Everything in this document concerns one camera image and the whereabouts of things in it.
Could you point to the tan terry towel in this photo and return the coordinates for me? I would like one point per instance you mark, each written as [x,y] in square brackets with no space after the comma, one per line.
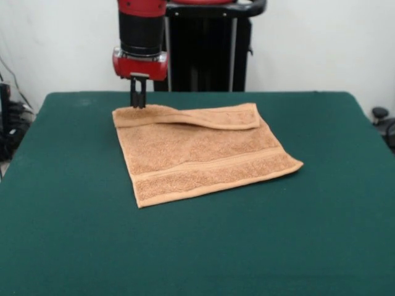
[203,154]

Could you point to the black office chair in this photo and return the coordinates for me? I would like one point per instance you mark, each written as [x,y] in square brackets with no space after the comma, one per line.
[385,123]

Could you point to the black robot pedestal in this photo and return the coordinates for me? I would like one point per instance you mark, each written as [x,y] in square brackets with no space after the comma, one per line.
[210,55]

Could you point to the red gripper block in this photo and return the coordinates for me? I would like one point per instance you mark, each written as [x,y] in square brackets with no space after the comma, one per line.
[140,68]

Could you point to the black electronics box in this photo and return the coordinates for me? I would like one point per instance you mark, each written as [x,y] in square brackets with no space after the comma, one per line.
[4,101]

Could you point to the dark green table cloth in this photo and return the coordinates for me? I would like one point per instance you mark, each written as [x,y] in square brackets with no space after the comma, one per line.
[92,246]

